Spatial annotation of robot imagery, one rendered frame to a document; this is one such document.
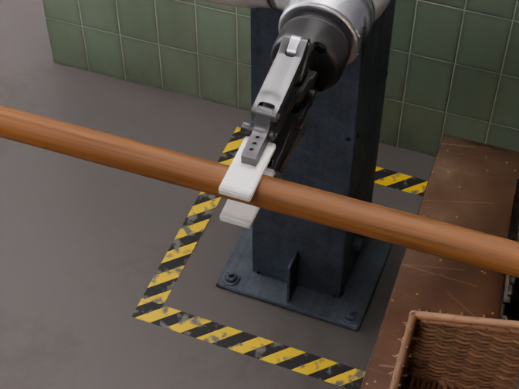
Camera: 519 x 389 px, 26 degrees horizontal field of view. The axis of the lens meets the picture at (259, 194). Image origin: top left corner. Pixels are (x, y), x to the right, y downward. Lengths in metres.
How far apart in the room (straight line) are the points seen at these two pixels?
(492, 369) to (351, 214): 0.62
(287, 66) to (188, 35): 1.61
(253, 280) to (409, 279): 0.74
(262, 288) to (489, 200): 0.72
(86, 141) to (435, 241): 0.33
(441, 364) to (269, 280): 0.89
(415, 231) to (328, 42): 0.23
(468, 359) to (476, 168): 0.43
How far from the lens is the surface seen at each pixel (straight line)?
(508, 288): 1.57
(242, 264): 2.44
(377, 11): 1.20
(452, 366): 1.58
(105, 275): 2.46
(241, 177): 1.00
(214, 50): 2.66
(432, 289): 1.72
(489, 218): 1.82
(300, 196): 1.00
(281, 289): 2.40
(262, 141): 1.02
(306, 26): 1.12
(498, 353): 1.55
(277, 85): 1.04
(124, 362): 2.33
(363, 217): 0.99
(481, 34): 2.41
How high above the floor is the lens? 1.97
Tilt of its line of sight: 50 degrees down
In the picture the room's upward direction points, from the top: straight up
